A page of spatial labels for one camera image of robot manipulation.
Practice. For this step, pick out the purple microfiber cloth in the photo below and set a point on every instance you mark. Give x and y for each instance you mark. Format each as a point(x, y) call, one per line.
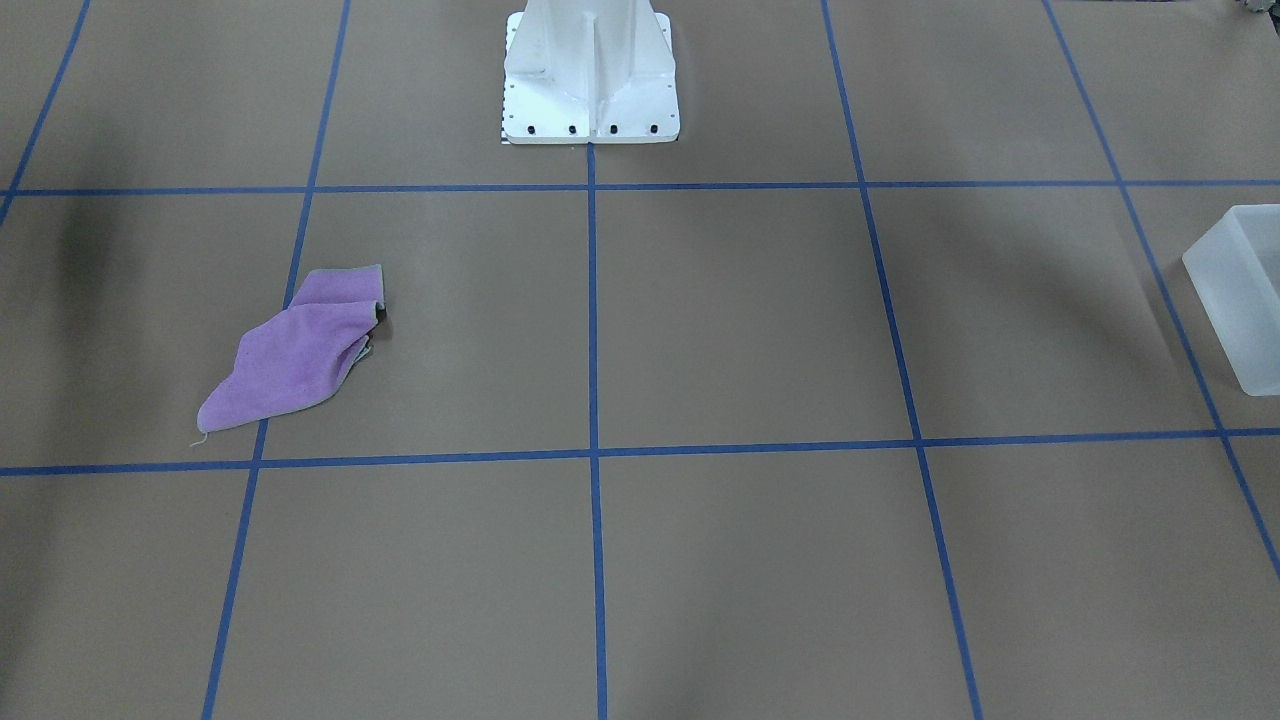
point(302, 355)

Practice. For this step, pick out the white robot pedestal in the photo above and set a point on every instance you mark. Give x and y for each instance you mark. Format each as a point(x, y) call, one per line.
point(579, 72)

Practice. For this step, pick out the translucent plastic box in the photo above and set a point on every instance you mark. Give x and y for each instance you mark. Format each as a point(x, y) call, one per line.
point(1234, 267)

